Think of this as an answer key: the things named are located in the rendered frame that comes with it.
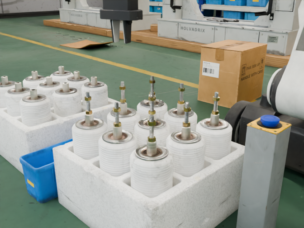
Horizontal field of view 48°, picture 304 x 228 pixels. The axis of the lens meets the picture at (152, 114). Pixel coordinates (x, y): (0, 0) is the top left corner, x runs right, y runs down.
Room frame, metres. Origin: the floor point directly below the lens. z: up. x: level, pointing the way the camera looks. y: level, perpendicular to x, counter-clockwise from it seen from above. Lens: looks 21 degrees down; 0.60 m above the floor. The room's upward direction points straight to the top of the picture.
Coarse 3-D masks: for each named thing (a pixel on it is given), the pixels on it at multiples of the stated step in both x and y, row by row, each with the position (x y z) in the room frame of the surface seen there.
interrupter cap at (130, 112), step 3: (129, 108) 0.96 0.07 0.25; (111, 111) 0.93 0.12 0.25; (129, 111) 0.94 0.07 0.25; (132, 111) 0.93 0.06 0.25; (135, 111) 0.93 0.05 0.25; (111, 114) 0.91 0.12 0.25; (114, 114) 0.91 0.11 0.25; (120, 114) 0.92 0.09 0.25; (123, 114) 0.92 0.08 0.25; (126, 114) 0.91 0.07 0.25; (129, 114) 0.91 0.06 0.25; (132, 114) 0.91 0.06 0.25; (135, 114) 0.92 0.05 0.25; (120, 117) 0.89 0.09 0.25; (123, 117) 0.89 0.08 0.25; (126, 117) 0.89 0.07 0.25
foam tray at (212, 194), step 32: (64, 160) 0.80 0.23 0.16; (96, 160) 0.78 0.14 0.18; (224, 160) 0.77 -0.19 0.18; (64, 192) 0.82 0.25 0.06; (96, 192) 0.70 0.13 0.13; (128, 192) 0.63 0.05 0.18; (192, 192) 0.66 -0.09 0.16; (224, 192) 0.76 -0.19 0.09; (96, 224) 0.71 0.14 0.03; (128, 224) 0.62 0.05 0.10; (160, 224) 0.59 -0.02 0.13; (192, 224) 0.67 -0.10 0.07
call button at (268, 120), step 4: (264, 116) 0.70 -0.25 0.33; (268, 116) 0.70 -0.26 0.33; (272, 116) 0.70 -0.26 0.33; (260, 120) 0.69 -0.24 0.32; (264, 120) 0.68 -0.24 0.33; (268, 120) 0.68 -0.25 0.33; (272, 120) 0.68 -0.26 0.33; (276, 120) 0.68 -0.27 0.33; (264, 124) 0.68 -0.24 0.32; (268, 124) 0.68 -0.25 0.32; (272, 124) 0.67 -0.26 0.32; (276, 124) 0.68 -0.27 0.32
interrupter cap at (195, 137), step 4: (176, 132) 0.79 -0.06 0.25; (180, 132) 0.78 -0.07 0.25; (192, 132) 0.79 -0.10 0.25; (196, 132) 0.78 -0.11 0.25; (172, 136) 0.76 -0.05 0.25; (176, 136) 0.76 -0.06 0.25; (180, 136) 0.77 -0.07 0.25; (192, 136) 0.77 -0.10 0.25; (196, 136) 0.76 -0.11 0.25; (200, 136) 0.76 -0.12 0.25; (176, 140) 0.73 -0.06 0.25; (180, 140) 0.74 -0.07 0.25; (184, 140) 0.74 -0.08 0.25; (188, 140) 0.74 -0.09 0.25; (192, 140) 0.74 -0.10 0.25; (196, 140) 0.73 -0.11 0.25
